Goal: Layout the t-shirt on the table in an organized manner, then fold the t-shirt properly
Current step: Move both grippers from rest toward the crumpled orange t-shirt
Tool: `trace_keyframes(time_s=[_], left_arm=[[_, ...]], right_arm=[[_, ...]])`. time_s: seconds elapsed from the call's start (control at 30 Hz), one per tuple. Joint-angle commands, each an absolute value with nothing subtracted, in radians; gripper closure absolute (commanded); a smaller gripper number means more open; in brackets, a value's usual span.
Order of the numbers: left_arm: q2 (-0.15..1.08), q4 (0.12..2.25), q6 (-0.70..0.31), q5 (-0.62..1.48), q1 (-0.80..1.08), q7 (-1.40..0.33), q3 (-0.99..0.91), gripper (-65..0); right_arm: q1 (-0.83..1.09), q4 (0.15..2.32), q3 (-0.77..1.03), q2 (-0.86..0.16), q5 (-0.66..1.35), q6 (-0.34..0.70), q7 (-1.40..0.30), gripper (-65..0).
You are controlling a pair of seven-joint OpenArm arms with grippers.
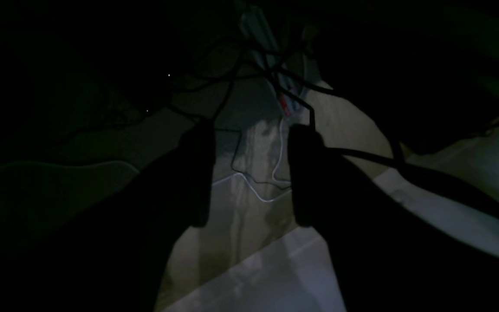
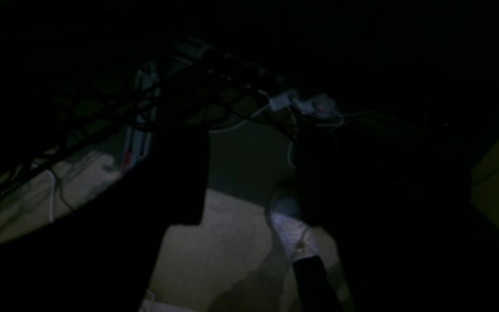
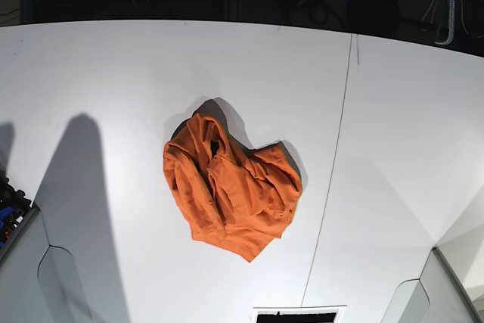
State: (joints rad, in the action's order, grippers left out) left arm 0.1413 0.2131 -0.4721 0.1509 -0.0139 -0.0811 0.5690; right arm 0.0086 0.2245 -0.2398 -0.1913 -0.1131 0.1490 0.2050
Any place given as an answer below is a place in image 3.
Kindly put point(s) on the orange t-shirt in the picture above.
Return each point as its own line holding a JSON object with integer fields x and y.
{"x": 234, "y": 200}

